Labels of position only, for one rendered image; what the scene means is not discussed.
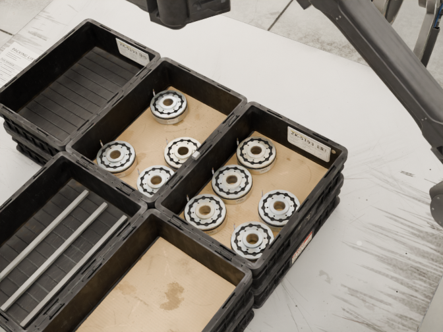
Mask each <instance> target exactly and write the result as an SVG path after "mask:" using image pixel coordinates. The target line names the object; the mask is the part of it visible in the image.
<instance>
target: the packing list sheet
mask: <svg viewBox="0 0 443 332"><path fill-rule="evenodd" d="M38 57H39V55H38V54H36V53H34V52H33V51H30V50H29V49H26V48H25V47H23V46H21V45H19V44H18V43H16V42H14V43H13V44H12V45H11V46H9V47H7V48H6V49H5V50H4V51H3V52H2V53H1V54H0V88H1V87H2V86H3V85H5V84H6V83H7V82H8V81H9V80H10V79H12V78H13V77H14V76H16V75H17V74H18V73H19V72H20V71H22V70H23V69H24V68H25V67H27V66H28V65H29V64H30V63H31V62H32V61H34V60H35V59H37V58H38Z"/></svg>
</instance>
